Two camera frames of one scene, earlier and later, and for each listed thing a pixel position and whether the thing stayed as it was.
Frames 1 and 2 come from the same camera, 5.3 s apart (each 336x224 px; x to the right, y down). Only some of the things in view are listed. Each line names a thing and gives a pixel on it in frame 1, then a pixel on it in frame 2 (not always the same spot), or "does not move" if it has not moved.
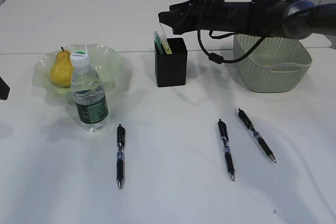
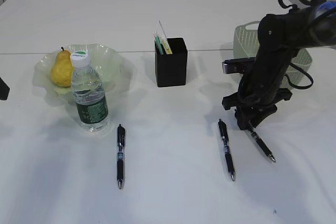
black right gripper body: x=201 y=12 → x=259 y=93
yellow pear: x=61 y=72 does not move
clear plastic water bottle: x=91 y=103 does not move
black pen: x=256 y=135 does not move
